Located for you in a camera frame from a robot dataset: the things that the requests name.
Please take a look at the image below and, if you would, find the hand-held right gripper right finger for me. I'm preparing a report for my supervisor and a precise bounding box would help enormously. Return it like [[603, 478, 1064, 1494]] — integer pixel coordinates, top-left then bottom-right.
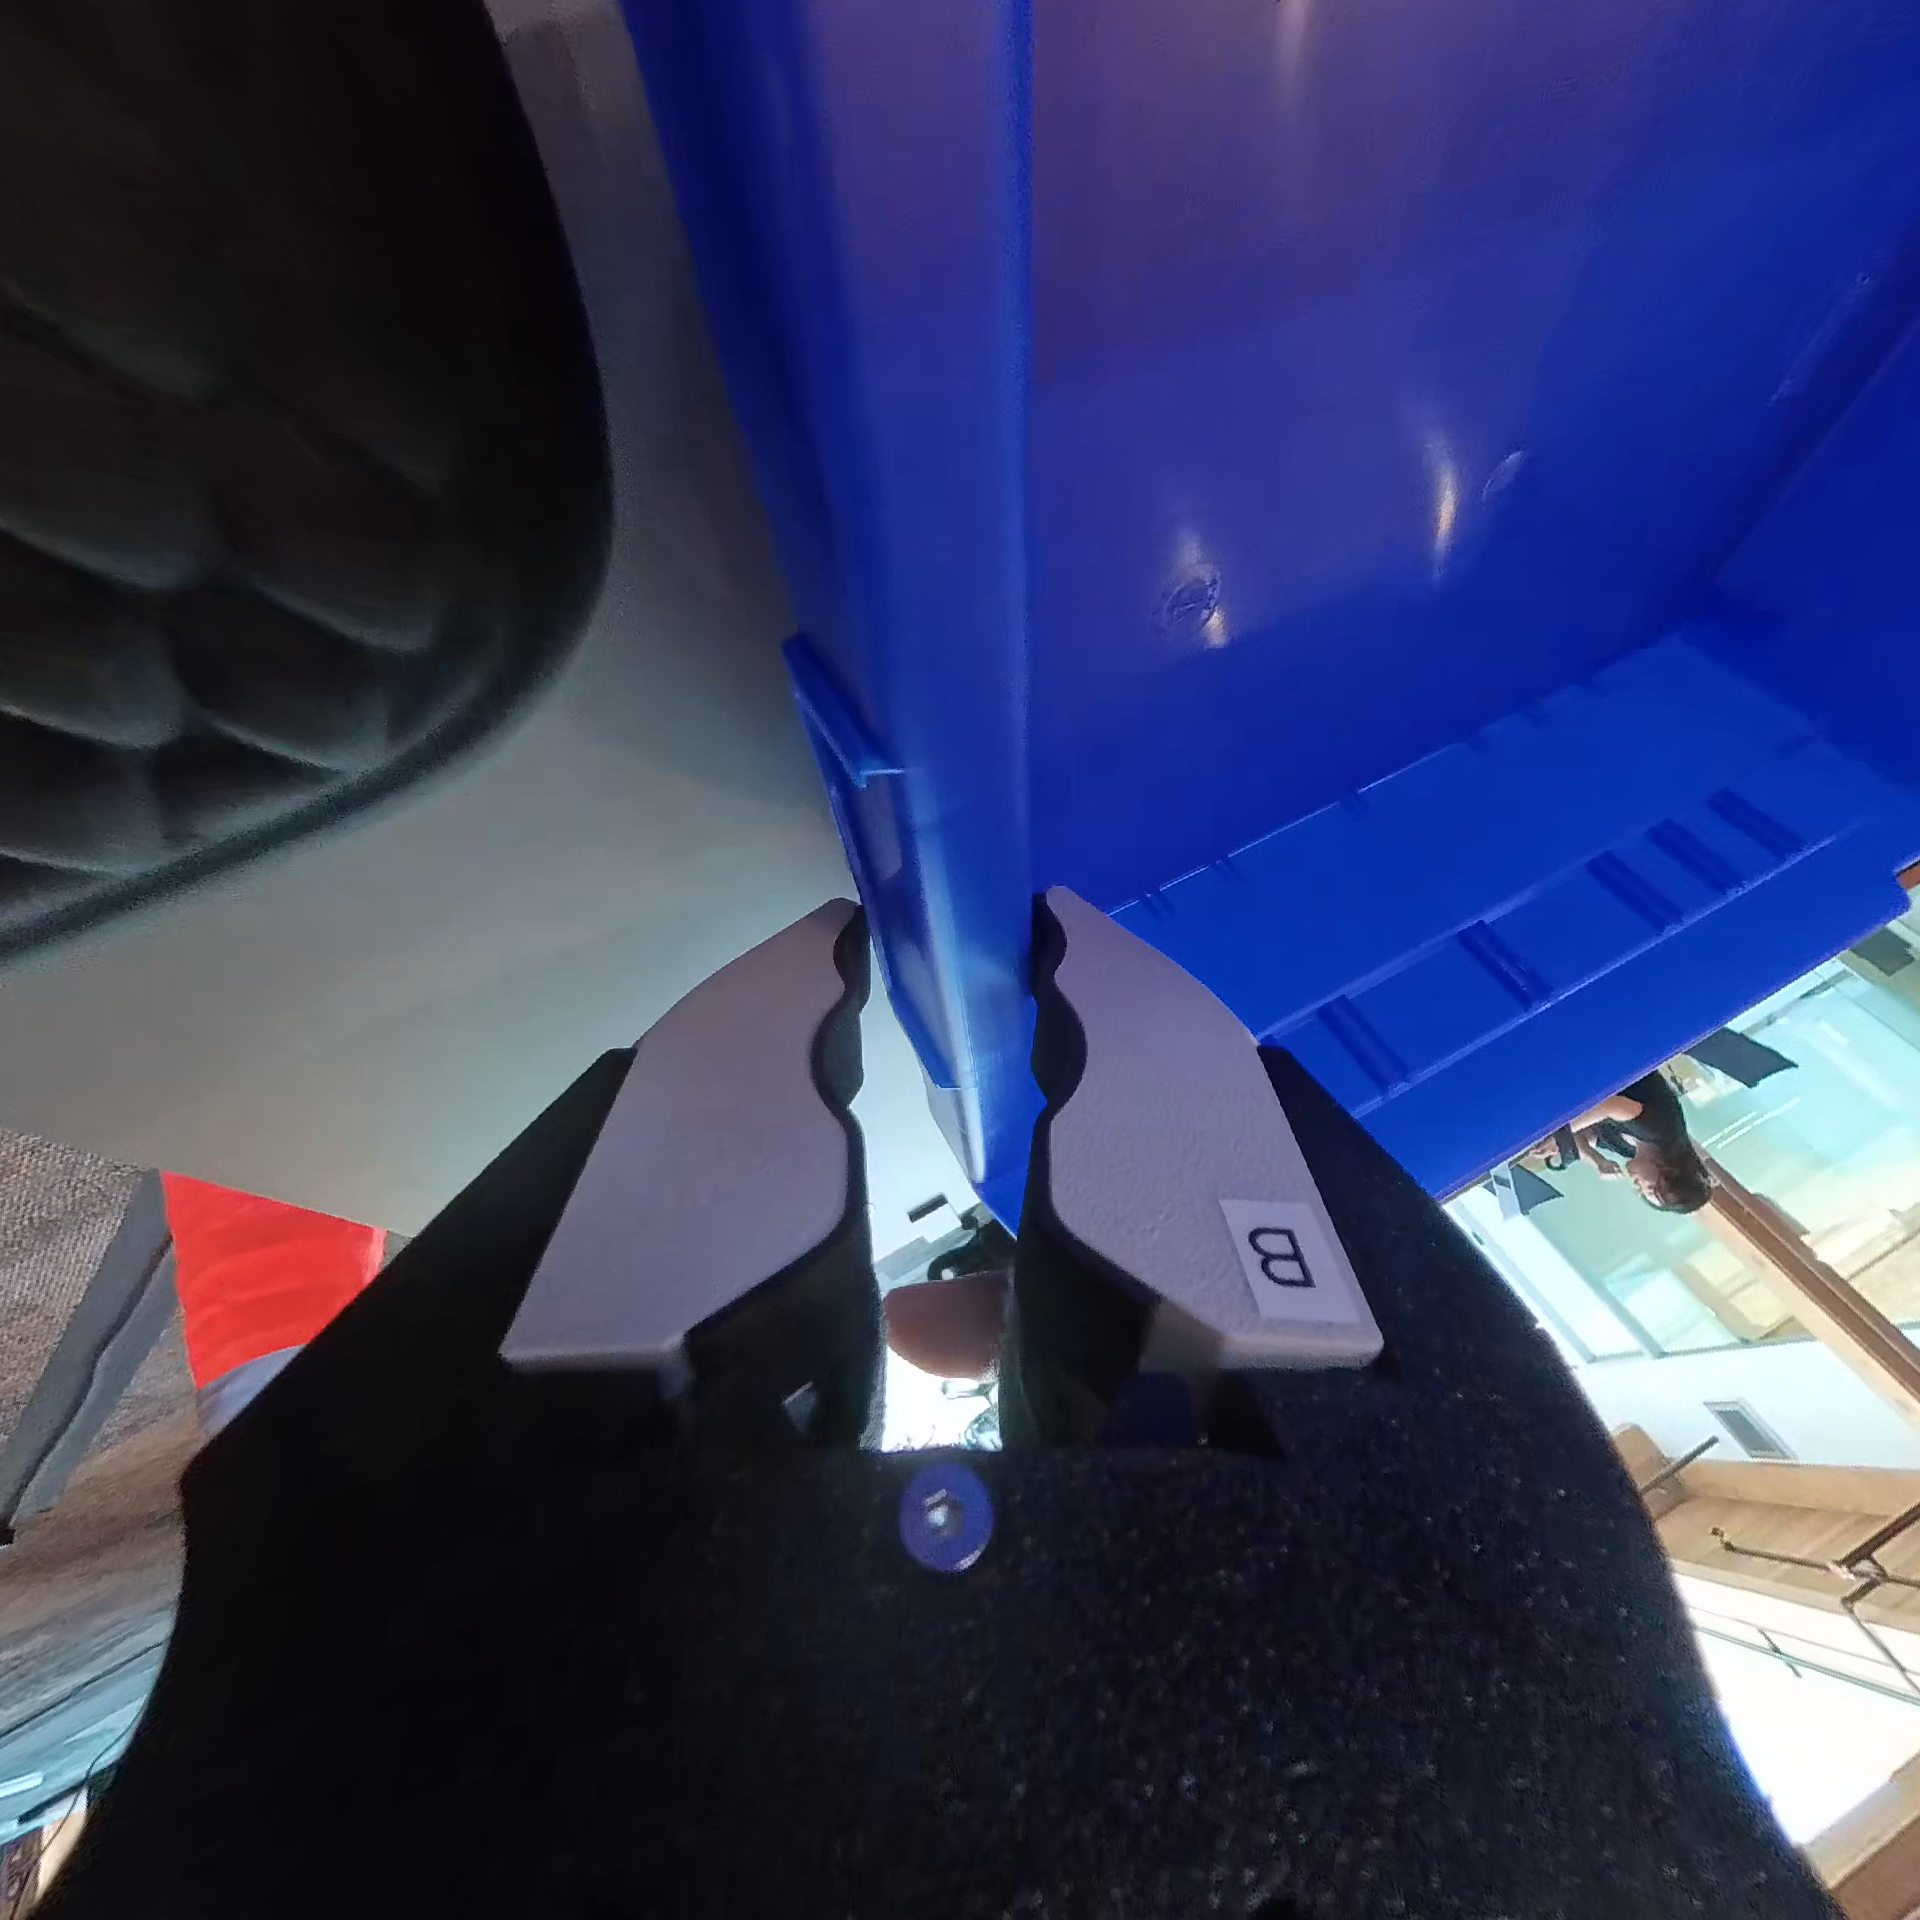
[[1021, 887, 1387, 1376]]

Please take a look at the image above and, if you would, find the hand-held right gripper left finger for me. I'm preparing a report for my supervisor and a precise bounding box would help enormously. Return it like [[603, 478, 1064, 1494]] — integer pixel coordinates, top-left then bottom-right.
[[503, 900, 873, 1383]]

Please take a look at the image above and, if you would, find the blue plastic bin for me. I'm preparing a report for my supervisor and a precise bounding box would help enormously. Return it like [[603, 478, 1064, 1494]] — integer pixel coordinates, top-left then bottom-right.
[[614, 0, 1920, 1231]]

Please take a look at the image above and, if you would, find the orange traffic cone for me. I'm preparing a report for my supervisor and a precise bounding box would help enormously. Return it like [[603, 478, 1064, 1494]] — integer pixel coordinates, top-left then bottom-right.
[[157, 1170, 392, 1426]]

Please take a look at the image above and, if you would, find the black textured armrest pad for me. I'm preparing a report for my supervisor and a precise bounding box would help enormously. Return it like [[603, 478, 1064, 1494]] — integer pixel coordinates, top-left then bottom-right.
[[0, 0, 616, 962]]

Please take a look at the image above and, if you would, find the black office chair frame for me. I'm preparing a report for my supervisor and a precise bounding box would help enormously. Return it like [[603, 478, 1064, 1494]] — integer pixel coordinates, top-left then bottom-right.
[[0, 1177, 175, 1532]]

